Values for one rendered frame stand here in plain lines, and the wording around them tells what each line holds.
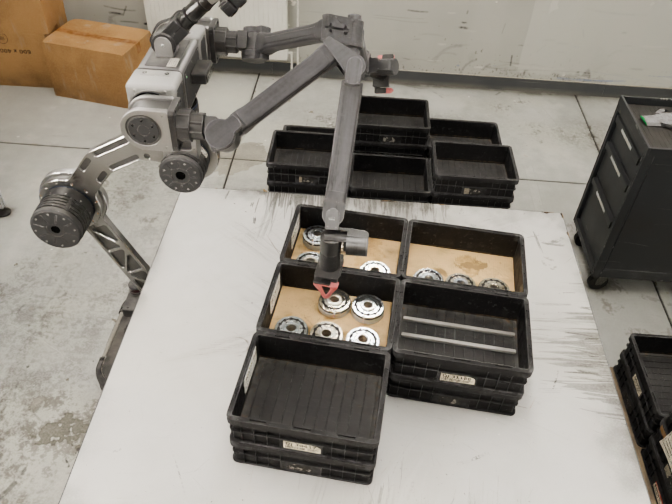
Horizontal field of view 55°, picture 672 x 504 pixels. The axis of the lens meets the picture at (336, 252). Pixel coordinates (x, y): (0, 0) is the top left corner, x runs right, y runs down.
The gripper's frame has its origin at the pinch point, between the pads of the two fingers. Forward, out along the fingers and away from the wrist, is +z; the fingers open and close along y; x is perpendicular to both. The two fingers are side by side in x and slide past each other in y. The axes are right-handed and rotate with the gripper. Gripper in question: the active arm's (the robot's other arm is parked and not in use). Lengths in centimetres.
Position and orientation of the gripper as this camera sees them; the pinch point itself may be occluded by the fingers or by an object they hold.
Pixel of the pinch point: (327, 287)
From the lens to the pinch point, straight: 181.5
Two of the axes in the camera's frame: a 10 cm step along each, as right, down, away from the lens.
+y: 1.8, -6.7, 7.2
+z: -0.5, 7.3, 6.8
